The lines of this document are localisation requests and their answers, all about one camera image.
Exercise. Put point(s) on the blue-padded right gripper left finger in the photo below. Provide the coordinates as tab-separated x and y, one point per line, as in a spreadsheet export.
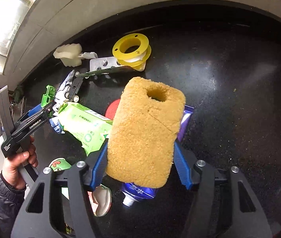
41	214

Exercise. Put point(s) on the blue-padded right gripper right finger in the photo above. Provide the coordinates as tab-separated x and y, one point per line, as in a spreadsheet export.
224	199

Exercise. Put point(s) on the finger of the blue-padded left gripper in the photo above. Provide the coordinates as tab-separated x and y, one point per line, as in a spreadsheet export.
31	111

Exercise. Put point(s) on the green plastic toy piece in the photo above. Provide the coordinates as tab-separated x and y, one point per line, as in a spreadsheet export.
48	96

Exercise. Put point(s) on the black toy car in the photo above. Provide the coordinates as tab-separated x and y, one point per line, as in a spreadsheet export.
72	92

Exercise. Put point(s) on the green wet wipes pack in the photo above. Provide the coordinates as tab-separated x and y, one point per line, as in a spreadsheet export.
86	125

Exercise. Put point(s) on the white sponge brush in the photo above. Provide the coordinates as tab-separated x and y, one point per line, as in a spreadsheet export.
71	55

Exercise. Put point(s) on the purple tube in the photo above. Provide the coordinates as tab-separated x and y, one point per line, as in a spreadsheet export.
139	191

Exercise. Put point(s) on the yellow sponge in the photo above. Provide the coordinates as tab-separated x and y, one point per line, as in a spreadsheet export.
145	127

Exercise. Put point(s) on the yellow plastic spool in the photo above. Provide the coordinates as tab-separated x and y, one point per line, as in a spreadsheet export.
132	50

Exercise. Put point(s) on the black jacket left forearm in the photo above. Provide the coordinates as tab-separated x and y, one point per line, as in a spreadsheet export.
11	200

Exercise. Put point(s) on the person's left hand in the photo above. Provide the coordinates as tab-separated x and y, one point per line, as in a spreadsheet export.
11	164

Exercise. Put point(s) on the dark green rag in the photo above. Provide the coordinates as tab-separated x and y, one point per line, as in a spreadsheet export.
18	94

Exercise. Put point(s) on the red round lid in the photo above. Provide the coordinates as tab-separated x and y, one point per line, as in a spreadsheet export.
111	110

